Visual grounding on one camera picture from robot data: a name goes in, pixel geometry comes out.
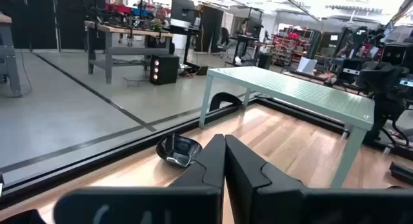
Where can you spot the white folded card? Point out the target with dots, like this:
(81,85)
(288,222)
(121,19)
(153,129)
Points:
(306,64)

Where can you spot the wavy square black plate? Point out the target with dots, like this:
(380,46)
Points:
(175,149)

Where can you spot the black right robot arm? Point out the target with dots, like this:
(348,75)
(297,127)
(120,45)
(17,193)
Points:
(387,114)

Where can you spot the black computer tower with lights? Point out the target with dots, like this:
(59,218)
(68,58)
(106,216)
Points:
(164,69)

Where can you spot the black standing desk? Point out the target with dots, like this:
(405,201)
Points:
(190,33)

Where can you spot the red parts storage rack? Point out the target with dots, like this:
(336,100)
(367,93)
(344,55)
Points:
(290,46)

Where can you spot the black arched object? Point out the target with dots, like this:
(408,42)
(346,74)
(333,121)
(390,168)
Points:
(215,99)

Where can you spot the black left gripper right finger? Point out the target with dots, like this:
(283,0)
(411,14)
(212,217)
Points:
(258,201)

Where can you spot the black computer monitor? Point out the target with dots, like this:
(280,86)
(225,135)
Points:
(182,7)

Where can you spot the tall black cabinet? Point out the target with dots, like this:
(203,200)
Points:
(210,27)

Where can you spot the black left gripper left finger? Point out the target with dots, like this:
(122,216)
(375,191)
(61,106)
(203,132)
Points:
(193,201)

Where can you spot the wooden top grey workbench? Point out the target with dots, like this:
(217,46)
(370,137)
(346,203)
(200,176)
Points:
(129,30)

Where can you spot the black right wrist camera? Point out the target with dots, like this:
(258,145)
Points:
(395,54)

